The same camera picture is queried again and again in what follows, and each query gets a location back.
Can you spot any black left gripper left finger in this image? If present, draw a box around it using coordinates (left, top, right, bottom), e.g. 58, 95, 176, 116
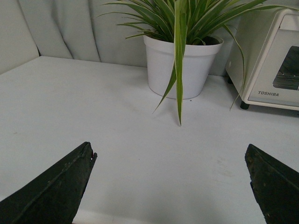
0, 142, 97, 224

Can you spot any light grey curtain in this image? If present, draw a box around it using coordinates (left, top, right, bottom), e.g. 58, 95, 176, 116
0, 0, 241, 77

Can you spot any green striped spider plant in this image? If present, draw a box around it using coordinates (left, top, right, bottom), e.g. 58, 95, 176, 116
107, 0, 298, 118

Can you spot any white Toshiba toaster oven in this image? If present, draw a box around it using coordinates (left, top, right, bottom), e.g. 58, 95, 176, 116
226, 8, 299, 110

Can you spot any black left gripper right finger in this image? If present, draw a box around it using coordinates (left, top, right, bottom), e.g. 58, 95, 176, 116
245, 144, 299, 224

